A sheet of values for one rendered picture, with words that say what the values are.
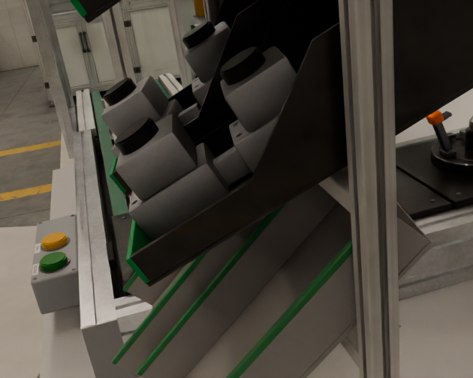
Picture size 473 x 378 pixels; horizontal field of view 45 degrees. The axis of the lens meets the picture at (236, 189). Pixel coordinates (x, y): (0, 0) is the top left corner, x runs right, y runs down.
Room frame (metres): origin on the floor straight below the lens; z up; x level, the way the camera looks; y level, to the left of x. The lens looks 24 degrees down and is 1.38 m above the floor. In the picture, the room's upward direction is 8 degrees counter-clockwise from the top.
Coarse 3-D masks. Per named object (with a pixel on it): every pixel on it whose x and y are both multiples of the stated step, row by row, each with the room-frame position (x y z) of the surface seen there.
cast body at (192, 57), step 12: (204, 24) 0.51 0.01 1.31; (192, 36) 0.50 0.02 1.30; (204, 36) 0.50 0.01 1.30; (216, 36) 0.49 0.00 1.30; (192, 48) 0.50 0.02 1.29; (204, 48) 0.49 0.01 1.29; (216, 48) 0.49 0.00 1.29; (192, 60) 0.49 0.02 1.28; (204, 60) 0.49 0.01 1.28; (216, 60) 0.49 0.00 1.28; (204, 72) 0.49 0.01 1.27; (192, 84) 0.52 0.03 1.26; (204, 84) 0.49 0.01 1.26; (204, 96) 0.49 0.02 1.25
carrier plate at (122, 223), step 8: (112, 216) 0.88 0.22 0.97; (120, 216) 0.87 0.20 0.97; (128, 216) 0.87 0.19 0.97; (120, 224) 0.84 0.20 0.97; (128, 224) 0.84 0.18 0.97; (120, 232) 0.81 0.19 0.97; (128, 232) 0.81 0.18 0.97; (120, 240) 0.79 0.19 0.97; (128, 240) 0.78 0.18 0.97; (120, 248) 0.76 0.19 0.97; (120, 256) 0.73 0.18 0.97; (120, 264) 0.71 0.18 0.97; (128, 272) 0.69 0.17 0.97
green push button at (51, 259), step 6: (54, 252) 0.77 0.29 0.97; (60, 252) 0.77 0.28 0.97; (42, 258) 0.76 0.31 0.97; (48, 258) 0.76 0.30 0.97; (54, 258) 0.75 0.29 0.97; (60, 258) 0.75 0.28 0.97; (66, 258) 0.76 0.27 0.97; (42, 264) 0.74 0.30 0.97; (48, 264) 0.74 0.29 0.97; (54, 264) 0.74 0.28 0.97; (60, 264) 0.74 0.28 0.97; (48, 270) 0.74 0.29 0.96
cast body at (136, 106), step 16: (128, 80) 0.49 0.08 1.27; (144, 80) 0.50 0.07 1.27; (112, 96) 0.48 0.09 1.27; (128, 96) 0.48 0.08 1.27; (144, 96) 0.47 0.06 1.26; (160, 96) 0.50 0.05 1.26; (112, 112) 0.47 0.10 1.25; (128, 112) 0.47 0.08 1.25; (144, 112) 0.47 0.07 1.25; (160, 112) 0.47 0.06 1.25; (176, 112) 0.49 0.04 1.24; (192, 112) 0.48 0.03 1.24; (112, 128) 0.48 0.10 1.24
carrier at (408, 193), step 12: (396, 180) 0.86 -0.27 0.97; (408, 180) 0.85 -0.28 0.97; (396, 192) 0.81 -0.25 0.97; (408, 192) 0.80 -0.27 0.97; (420, 192) 0.80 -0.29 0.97; (432, 192) 0.79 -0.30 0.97; (408, 204) 0.76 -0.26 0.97; (420, 204) 0.76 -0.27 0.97; (432, 204) 0.75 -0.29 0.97; (444, 204) 0.75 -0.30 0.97; (420, 216) 0.74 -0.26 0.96
